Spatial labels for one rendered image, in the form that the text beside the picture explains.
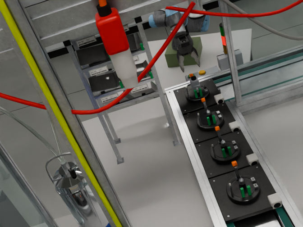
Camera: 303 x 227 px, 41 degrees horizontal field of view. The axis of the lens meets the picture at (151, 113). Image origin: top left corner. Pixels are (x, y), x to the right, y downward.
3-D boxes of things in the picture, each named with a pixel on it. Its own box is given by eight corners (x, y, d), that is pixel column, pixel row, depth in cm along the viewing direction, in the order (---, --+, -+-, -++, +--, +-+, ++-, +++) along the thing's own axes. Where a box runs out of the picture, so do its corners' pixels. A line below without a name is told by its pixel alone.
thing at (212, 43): (137, 46, 324) (136, 43, 322) (251, 31, 295) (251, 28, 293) (113, 100, 273) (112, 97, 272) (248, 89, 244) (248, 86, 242)
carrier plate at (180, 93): (174, 93, 241) (173, 90, 240) (212, 80, 240) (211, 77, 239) (183, 116, 222) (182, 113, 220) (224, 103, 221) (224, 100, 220)
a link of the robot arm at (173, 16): (180, 6, 224) (175, 3, 216) (185, 24, 224) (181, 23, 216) (167, 11, 227) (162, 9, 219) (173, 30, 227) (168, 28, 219)
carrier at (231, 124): (184, 118, 221) (179, 100, 213) (225, 104, 220) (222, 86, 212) (195, 146, 201) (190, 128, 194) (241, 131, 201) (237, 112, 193)
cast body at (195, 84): (190, 85, 229) (188, 75, 225) (198, 83, 229) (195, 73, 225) (194, 93, 223) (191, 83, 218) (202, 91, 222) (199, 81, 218)
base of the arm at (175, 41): (174, 41, 288) (172, 28, 282) (195, 39, 283) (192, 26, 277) (170, 51, 277) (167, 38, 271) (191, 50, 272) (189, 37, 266)
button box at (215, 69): (186, 83, 254) (184, 75, 250) (218, 73, 254) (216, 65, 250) (189, 89, 248) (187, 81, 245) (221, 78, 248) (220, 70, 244)
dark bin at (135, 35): (121, 50, 215) (117, 36, 214) (144, 44, 213) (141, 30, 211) (110, 56, 188) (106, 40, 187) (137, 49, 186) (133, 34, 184)
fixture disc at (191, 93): (183, 92, 236) (182, 89, 234) (206, 84, 235) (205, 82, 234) (189, 106, 224) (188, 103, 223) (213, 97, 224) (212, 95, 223)
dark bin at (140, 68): (130, 74, 225) (126, 61, 223) (152, 69, 223) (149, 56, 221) (121, 83, 198) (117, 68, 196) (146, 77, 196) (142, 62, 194)
